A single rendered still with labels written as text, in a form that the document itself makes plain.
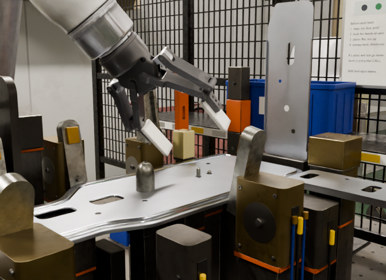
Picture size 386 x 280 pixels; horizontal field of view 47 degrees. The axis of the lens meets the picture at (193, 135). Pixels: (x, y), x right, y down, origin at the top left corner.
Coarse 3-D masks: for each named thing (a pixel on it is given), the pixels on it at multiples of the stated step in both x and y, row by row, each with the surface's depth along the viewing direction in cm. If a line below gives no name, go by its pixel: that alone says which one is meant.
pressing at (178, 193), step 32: (192, 160) 96; (224, 160) 98; (96, 192) 74; (128, 192) 74; (160, 192) 74; (192, 192) 74; (224, 192) 74; (64, 224) 60; (96, 224) 60; (128, 224) 61; (160, 224) 63
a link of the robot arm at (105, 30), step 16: (112, 0) 66; (96, 16) 64; (112, 16) 65; (80, 32) 65; (96, 32) 65; (112, 32) 65; (128, 32) 67; (80, 48) 68; (96, 48) 66; (112, 48) 67
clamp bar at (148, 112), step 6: (144, 96) 91; (150, 96) 93; (144, 102) 91; (150, 102) 93; (156, 102) 93; (150, 108) 93; (156, 108) 93; (150, 114) 93; (156, 114) 93; (150, 120) 93; (156, 120) 93; (156, 126) 93; (150, 144) 92
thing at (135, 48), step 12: (132, 36) 68; (120, 48) 67; (132, 48) 68; (144, 48) 69; (108, 60) 68; (120, 60) 67; (132, 60) 68; (144, 60) 69; (108, 72) 70; (120, 72) 68; (132, 72) 71; (144, 72) 70; (156, 72) 70; (120, 84) 74; (144, 84) 72
